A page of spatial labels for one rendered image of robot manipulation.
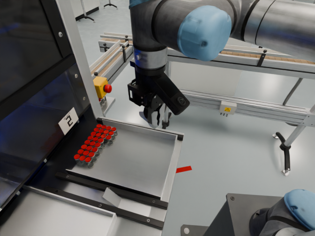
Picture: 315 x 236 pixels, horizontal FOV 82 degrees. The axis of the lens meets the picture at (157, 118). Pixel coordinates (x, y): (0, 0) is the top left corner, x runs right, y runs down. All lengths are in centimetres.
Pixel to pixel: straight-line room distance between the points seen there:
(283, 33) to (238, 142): 175
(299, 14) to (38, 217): 78
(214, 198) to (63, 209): 122
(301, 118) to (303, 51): 144
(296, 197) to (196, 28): 48
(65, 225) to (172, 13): 61
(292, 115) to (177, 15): 154
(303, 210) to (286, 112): 122
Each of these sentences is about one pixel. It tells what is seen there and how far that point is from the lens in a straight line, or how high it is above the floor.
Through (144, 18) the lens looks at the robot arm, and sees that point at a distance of 36.
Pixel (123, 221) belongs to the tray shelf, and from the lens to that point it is 63.
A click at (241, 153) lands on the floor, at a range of 198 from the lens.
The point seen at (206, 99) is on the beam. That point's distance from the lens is 158.
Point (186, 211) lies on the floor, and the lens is 157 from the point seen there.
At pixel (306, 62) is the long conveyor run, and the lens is 153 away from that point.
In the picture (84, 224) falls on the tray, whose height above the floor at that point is 88.
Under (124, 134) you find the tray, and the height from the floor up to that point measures 88.
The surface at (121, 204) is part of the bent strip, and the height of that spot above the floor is 88.
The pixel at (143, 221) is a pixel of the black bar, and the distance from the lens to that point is 60.
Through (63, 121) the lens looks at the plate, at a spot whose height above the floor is 104.
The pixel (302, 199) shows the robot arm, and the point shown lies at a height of 102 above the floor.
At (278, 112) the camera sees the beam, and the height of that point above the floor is 52.
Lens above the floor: 147
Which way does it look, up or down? 44 degrees down
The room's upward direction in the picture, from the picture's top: straight up
